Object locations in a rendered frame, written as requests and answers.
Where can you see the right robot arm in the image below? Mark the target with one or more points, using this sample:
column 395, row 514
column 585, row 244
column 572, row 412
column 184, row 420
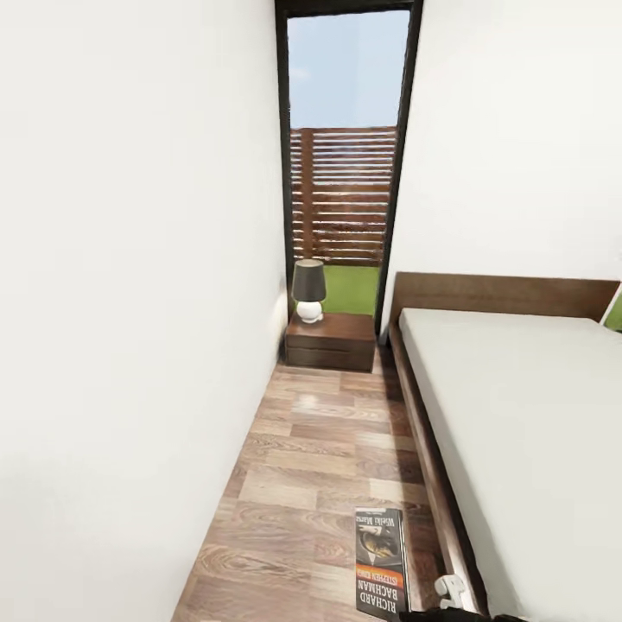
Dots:
column 450, row 609

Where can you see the nightstand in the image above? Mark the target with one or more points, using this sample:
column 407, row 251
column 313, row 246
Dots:
column 339, row 342

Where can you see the bed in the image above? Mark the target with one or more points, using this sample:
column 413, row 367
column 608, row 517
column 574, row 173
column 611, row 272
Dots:
column 514, row 394

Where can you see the table lamp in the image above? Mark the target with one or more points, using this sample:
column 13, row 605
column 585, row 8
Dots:
column 309, row 288

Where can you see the hardback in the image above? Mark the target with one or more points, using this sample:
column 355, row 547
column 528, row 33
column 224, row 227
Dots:
column 382, row 581

